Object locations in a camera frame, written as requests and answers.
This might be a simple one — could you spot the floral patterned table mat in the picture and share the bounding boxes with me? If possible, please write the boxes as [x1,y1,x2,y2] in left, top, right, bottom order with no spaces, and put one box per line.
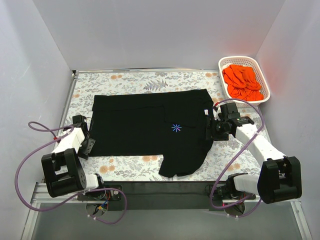
[49,70,283,182]

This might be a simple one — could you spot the white perforated plastic basket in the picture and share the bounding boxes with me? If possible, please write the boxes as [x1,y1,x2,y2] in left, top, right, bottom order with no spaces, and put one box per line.
[218,56,271,108]

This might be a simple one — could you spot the black t shirt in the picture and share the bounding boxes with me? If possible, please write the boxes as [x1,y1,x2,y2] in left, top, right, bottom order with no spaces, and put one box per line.
[90,89,213,178]

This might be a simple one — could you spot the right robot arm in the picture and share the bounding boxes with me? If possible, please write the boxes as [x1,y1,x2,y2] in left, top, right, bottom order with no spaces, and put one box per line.
[205,116,302,204]

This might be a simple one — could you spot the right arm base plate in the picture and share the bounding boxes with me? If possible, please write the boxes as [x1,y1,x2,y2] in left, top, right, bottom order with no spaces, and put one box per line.
[212,184,257,200]

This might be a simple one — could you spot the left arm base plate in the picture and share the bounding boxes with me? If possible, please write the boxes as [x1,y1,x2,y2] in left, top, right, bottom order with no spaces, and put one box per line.
[77,184,122,201]

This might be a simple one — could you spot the aluminium front rail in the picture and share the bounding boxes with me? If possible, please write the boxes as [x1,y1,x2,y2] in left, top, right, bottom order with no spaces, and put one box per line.
[31,181,301,205]

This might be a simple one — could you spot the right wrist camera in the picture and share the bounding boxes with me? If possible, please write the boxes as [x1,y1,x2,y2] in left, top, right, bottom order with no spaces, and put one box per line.
[218,102,255,127]

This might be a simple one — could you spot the orange t shirt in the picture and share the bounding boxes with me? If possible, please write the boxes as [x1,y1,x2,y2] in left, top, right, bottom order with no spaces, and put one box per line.
[222,64,264,102]

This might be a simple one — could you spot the aluminium rail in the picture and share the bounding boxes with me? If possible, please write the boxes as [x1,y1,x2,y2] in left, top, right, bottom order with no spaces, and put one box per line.
[31,181,301,205]
[72,67,218,75]

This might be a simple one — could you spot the aluminium back rail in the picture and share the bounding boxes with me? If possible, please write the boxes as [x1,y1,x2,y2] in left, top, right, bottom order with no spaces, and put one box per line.
[72,67,218,75]

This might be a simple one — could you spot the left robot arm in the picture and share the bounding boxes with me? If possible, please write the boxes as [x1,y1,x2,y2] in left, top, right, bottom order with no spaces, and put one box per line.
[41,125,107,200]

